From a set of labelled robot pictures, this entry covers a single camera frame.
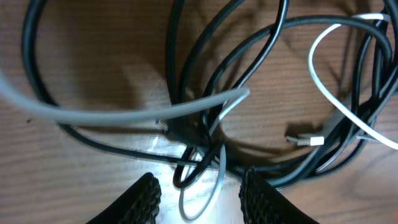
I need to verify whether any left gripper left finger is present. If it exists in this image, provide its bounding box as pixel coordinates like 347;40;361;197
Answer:
87;172;162;224

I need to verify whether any black USB cable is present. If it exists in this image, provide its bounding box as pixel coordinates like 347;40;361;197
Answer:
21;0;398;190

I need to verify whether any white USB cable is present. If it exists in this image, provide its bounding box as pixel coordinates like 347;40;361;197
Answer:
0;12;398;222

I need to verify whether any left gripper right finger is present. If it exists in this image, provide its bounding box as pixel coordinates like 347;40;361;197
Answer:
239;169;318;224

